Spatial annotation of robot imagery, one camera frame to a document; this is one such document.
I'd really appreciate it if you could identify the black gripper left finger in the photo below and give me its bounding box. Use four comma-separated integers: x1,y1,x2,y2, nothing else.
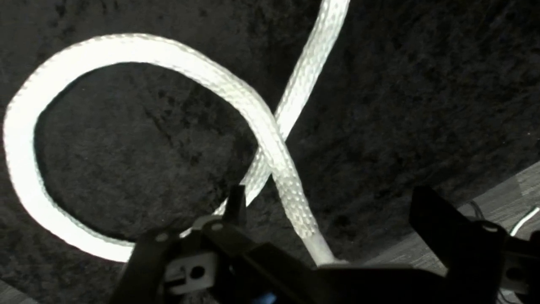
222,186,246,225

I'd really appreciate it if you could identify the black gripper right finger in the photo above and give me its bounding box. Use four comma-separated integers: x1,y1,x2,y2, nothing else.
408,186,506,268

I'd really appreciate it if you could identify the white braided rope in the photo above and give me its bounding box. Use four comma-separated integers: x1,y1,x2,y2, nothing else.
1,0,352,267

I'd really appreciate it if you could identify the black table cloth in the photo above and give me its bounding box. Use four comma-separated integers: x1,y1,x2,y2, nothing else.
0,0,540,304

